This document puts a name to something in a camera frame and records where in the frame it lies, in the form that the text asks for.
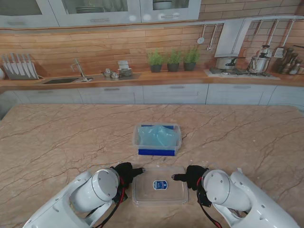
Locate steel kitchen faucet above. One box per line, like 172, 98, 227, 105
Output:
70, 58, 93, 83

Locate plates stacked inside cabinet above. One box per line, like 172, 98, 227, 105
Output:
75, 6, 105, 14

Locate red black arm cable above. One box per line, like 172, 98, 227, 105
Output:
87, 177, 129, 228
196, 178, 224, 228

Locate clear plastic bag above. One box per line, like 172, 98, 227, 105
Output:
138, 125, 179, 147

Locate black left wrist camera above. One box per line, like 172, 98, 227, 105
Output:
114, 187, 129, 205

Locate grey glass-door wall cabinets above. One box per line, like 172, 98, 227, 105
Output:
0, 0, 202, 28

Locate knife block with knives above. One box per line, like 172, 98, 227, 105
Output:
1, 53, 40, 80

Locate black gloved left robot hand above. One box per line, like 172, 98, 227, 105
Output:
113, 162, 146, 189

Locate grey base cabinets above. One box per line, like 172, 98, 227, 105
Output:
0, 84, 304, 105

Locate bowl inside cabinet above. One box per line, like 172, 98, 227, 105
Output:
152, 0, 173, 10

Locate hanging copper-handled utensil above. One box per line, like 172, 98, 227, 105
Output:
251, 20, 264, 41
266, 20, 280, 47

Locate red black left arm cable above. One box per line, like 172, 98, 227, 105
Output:
87, 177, 129, 228

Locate wooden kitchen countertop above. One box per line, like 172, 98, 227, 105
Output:
0, 69, 304, 94

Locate clear plastic crate blue clips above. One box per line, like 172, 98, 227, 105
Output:
132, 122, 182, 157

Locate clear plastic lid blue label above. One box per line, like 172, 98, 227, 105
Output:
132, 165, 190, 208

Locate dark kitchen sink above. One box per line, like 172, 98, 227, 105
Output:
42, 77, 80, 85

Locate stack of plates with cups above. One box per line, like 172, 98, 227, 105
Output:
117, 60, 133, 78

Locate red black right arm cable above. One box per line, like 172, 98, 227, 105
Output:
196, 178, 224, 228

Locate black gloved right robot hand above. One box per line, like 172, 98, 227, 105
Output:
171, 165, 209, 190

